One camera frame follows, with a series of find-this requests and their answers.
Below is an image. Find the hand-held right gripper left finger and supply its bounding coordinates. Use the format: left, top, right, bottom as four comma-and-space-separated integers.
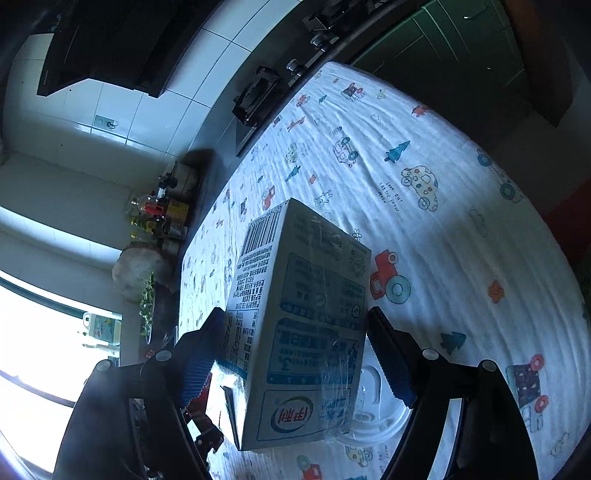
53, 307, 227, 480

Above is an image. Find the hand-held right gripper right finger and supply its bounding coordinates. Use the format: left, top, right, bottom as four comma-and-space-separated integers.
367, 307, 539, 480

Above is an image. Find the blue white milk carton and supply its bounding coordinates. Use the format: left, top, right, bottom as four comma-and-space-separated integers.
223, 198, 373, 452

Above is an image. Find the white plastic lid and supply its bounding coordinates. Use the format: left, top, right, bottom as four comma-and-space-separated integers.
342, 364, 413, 449

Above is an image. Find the bowl of green vegetables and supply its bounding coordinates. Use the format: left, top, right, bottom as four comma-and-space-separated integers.
137, 272, 180, 348

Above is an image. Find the small picture box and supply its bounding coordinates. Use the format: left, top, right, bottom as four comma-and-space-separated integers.
82, 312, 124, 343

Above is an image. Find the round wooden chopping block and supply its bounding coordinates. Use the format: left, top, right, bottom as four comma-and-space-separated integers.
112, 247, 170, 304

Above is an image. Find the cluster of condiment bottles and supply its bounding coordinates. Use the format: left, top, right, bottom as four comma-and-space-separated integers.
124, 193, 191, 254

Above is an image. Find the grey lidded pot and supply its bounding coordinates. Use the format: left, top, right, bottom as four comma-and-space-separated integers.
158, 159, 200, 198

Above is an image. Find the red floor mat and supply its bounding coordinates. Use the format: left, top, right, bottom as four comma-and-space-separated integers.
542, 179, 591, 234

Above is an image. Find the black gas stove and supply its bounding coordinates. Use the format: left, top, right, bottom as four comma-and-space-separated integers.
232, 0, 395, 157

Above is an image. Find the green kitchen cabinet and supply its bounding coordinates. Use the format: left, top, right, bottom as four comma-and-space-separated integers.
350, 0, 528, 121

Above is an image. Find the black range hood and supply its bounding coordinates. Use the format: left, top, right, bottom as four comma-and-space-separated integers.
36, 0, 206, 99

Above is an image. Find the brown wooden door frame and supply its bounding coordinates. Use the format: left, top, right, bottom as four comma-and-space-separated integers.
502, 0, 591, 129

